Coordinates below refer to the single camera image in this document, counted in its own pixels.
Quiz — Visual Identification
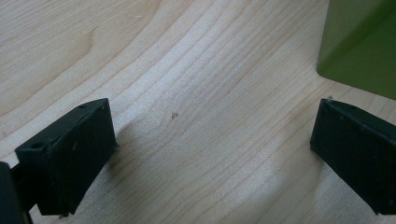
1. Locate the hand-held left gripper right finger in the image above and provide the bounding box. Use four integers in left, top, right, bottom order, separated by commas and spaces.
309, 98, 396, 216

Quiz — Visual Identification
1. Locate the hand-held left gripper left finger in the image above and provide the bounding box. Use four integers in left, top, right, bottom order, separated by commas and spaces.
14, 97, 120, 217

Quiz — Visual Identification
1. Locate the green box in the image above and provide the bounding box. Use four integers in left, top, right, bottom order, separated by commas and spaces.
316, 0, 396, 101

